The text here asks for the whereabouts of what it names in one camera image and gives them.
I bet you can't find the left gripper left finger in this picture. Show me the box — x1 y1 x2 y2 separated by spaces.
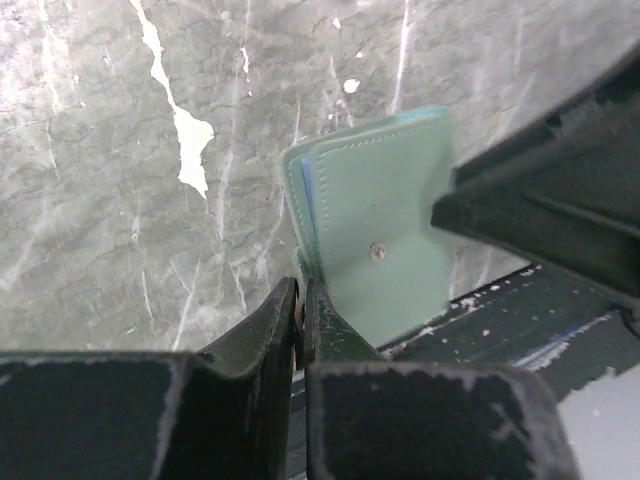
1 277 297 479

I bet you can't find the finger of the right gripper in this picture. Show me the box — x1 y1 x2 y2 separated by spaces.
431 46 639 320

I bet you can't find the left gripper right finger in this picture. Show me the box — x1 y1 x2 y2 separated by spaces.
304 281 580 479

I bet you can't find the mint green card holder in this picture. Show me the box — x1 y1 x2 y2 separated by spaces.
280 106 454 347

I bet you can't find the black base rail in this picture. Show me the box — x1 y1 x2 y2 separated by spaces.
381 266 639 399

